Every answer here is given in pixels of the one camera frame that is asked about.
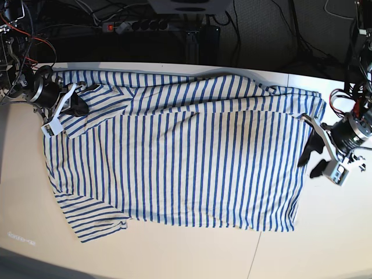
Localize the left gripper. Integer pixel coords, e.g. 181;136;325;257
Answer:
298;113;367;178

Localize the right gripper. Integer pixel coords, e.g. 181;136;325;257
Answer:
33;74;89;124

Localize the blue white striped T-shirt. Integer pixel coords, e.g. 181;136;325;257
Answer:
44;70;326;242

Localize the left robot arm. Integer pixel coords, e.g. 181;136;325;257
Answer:
298;1;371;186

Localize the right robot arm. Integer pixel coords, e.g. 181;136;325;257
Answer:
1;1;89;123

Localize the white power strip with plugs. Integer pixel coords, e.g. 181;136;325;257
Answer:
102;19;170;35

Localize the grey box under table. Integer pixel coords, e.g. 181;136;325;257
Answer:
148;0;232;15

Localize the black power adapter box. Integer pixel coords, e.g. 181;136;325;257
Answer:
199;25;220;66

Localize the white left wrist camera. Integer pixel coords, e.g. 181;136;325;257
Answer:
323;160;349;187

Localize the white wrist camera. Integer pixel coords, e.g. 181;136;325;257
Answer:
323;160;349;187
41;116;64;138

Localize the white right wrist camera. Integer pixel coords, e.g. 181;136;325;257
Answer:
41;116;64;138

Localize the aluminium table leg post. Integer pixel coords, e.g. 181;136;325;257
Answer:
185;31;199;65

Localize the white cable on floor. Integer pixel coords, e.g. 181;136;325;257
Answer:
324;0;357;20

